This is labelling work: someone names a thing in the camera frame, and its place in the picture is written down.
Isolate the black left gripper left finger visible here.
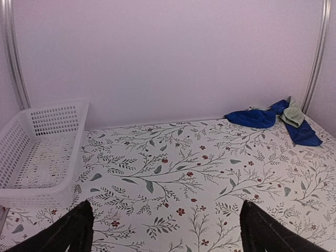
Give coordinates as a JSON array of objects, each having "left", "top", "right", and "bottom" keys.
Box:
[{"left": 8, "top": 200, "right": 94, "bottom": 251}]

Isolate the blue towel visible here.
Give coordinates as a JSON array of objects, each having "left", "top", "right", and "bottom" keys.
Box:
[{"left": 224, "top": 97, "right": 322, "bottom": 146}]

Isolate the white plastic basket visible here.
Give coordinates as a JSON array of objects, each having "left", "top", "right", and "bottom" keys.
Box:
[{"left": 1, "top": 101, "right": 89, "bottom": 208}]

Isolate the right aluminium frame post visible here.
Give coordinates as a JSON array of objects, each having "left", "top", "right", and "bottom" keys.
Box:
[{"left": 301, "top": 0, "right": 332, "bottom": 114}]

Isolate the aluminium frame post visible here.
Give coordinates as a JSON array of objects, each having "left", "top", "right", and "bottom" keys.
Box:
[
  {"left": 301, "top": 0, "right": 332, "bottom": 114},
  {"left": 1, "top": 0, "right": 31, "bottom": 110}
]

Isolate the left aluminium frame post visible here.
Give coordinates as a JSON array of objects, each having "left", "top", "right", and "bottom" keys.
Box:
[{"left": 1, "top": 0, "right": 31, "bottom": 110}]

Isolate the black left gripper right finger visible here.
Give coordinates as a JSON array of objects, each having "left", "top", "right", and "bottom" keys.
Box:
[{"left": 240, "top": 200, "right": 325, "bottom": 252}]

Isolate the light green towel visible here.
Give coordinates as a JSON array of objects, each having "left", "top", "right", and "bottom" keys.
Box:
[{"left": 280, "top": 99, "right": 305, "bottom": 128}]

